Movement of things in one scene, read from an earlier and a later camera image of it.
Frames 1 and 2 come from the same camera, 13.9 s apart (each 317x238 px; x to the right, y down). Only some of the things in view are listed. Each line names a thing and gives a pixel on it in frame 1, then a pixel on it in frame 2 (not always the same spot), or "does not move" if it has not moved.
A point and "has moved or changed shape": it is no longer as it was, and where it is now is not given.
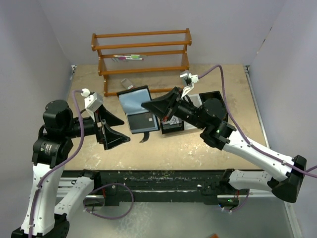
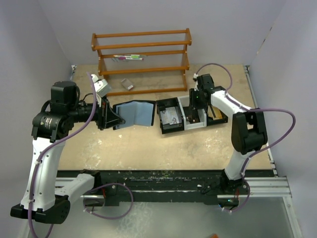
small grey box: x=127 y=84 does not move
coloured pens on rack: x=130 y=57 does not move
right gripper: x=162 y=107 → x=193 y=103
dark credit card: x=141 y=120 has moved or changed shape
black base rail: x=112 y=187 does not move
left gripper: x=109 y=137 → x=106 y=117
